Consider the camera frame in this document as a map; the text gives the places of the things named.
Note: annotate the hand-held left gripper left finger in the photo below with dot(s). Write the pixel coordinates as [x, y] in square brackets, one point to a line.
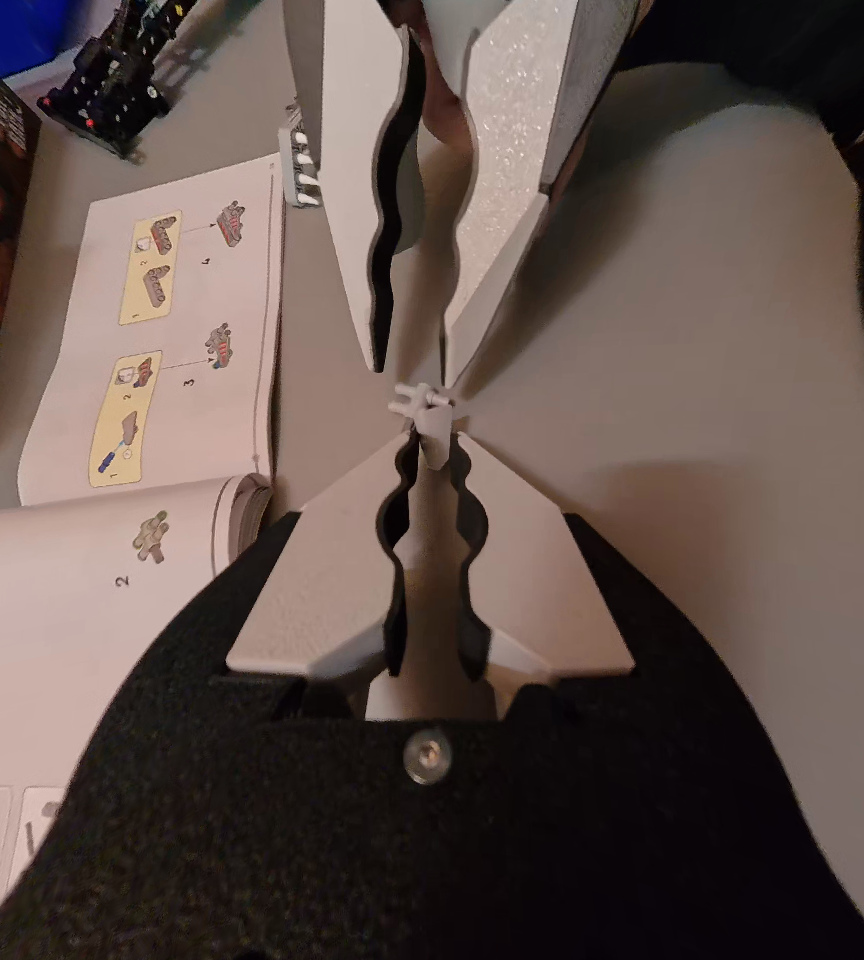
[312, 600]

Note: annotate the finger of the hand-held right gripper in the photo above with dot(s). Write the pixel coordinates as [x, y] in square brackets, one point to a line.
[522, 135]
[349, 150]

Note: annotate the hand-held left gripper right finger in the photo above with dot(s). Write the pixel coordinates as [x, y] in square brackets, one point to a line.
[544, 592]

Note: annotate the small grey brick connector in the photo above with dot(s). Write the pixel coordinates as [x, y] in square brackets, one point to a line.
[432, 424]

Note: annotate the grey toothed brick assembly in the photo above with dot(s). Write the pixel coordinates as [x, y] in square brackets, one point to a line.
[303, 161]

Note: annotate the open instruction booklet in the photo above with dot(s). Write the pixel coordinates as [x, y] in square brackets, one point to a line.
[102, 600]

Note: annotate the black brick toy vehicle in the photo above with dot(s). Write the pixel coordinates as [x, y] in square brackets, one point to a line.
[117, 82]

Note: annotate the blue plastic bin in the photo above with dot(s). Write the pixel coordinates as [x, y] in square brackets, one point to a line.
[19, 30]

